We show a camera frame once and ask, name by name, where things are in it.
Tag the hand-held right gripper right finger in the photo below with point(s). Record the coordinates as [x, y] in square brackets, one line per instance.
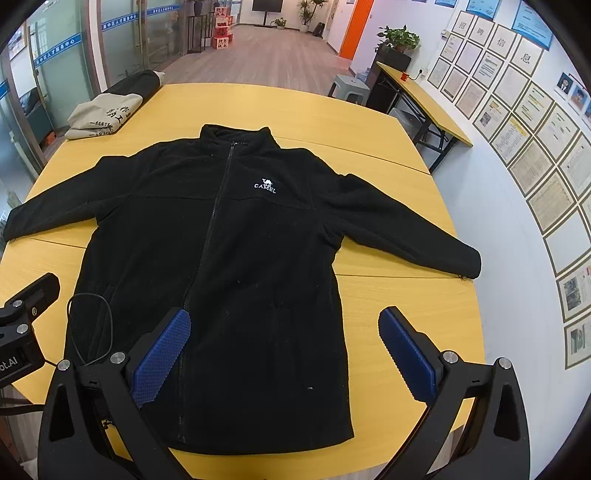
[408, 355]

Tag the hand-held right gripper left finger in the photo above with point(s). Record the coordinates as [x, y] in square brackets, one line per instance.
[161, 355]

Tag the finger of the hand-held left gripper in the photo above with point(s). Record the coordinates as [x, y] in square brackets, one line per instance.
[39, 290]

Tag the black fleece jacket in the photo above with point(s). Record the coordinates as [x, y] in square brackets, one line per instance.
[258, 277]

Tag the folded beige printed garment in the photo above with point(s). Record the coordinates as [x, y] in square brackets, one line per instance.
[99, 115]

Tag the folded black garment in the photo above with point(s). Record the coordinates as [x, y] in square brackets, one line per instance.
[134, 84]

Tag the frosted glass partition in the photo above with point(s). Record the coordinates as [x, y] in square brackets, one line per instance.
[69, 55]

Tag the yellow folding table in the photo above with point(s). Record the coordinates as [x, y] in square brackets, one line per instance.
[429, 101]

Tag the grey plastic stool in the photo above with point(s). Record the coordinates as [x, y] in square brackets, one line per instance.
[350, 87]

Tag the black cabinet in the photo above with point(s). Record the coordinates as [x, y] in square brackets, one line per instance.
[390, 78]

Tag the framed portrait photos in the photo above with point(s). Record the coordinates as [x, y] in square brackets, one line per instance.
[577, 94]

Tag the potted green plant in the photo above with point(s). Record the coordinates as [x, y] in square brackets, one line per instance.
[398, 38]

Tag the stack of red boxes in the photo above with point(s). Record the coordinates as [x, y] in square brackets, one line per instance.
[223, 28]

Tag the orange door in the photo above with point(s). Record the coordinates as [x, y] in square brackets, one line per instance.
[355, 27]

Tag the small blue notice board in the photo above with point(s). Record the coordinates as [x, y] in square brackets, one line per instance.
[482, 8]

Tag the tall potted plant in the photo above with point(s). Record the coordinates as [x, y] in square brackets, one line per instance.
[310, 13]

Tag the large blue notice board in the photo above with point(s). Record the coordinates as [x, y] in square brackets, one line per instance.
[533, 21]

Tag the black screen on stand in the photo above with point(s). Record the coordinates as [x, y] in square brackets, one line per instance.
[267, 4]

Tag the wall of framed documents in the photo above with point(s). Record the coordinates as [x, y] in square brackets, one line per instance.
[526, 161]

